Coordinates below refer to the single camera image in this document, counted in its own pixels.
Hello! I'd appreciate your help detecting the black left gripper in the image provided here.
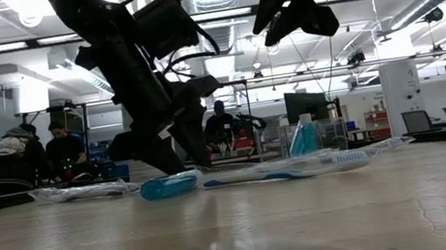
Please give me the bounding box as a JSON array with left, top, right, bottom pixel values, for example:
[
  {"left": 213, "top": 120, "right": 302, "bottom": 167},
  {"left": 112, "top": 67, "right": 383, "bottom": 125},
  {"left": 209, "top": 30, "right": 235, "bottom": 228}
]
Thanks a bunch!
[{"left": 74, "top": 22, "right": 235, "bottom": 187}]

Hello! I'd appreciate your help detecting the clear acrylic organizer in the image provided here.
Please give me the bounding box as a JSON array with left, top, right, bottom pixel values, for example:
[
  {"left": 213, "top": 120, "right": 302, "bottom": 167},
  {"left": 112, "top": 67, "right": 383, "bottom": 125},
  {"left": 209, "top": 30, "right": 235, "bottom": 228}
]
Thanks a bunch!
[{"left": 277, "top": 115, "right": 346, "bottom": 161}]

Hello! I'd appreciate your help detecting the person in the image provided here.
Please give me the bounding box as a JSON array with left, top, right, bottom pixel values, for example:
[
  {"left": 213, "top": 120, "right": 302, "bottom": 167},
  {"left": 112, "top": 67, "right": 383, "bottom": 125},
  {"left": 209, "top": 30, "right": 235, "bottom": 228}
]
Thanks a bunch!
[
  {"left": 40, "top": 116, "right": 94, "bottom": 185},
  {"left": 0, "top": 119, "right": 53, "bottom": 196},
  {"left": 199, "top": 97, "right": 240, "bottom": 157}
]

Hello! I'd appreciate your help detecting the black computer monitor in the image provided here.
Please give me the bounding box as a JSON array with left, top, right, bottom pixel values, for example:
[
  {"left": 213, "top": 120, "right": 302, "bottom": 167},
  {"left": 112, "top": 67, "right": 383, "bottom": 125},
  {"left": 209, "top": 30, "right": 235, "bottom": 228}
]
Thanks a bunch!
[{"left": 282, "top": 86, "right": 332, "bottom": 127}]

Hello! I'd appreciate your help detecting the red storage shelf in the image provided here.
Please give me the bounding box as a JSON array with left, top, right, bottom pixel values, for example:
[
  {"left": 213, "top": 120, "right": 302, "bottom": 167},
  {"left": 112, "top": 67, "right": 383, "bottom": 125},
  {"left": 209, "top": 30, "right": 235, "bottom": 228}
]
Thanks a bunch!
[{"left": 363, "top": 108, "right": 392, "bottom": 139}]

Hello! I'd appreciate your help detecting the grey office chair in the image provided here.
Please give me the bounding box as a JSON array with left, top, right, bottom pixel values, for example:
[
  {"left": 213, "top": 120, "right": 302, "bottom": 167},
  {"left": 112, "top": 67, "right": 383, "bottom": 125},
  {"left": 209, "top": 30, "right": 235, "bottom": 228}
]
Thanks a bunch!
[{"left": 400, "top": 107, "right": 434, "bottom": 136}]

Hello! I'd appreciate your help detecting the black beam with light strips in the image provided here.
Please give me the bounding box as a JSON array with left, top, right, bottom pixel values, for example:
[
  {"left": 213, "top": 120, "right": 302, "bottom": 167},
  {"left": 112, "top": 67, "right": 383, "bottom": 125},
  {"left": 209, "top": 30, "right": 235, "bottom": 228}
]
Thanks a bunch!
[{"left": 0, "top": 0, "right": 362, "bottom": 54}]

